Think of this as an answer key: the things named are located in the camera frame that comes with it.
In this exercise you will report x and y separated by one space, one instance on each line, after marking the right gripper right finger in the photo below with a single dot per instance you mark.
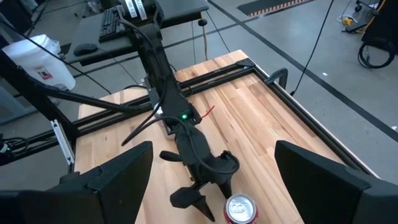
335 193

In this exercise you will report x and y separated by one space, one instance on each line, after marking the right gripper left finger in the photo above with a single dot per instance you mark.
93 199

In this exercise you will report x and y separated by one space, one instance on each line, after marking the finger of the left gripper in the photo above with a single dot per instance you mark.
226 188
189 197

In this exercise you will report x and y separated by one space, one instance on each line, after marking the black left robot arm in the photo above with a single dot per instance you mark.
158 71

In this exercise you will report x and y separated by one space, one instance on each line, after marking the red Coca-Cola can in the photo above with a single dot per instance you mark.
241 209

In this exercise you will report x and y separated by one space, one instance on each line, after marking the black table clamp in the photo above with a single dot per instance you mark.
280 74

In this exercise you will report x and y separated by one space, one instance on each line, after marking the black computer mouse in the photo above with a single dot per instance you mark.
85 49

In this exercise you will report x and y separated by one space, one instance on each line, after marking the black desk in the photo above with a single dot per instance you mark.
180 9

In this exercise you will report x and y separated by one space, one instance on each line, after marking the black keyboard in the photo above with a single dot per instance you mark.
110 26

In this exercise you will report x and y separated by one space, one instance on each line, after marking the black mat hazard stripes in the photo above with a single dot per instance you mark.
264 7

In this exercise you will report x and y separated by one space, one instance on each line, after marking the black equipment cart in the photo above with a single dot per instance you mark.
385 25

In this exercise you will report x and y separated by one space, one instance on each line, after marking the silver aluminium bracket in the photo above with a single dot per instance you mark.
63 143

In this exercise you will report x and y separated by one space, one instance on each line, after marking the black aluminium table frame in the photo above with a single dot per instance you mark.
214 77

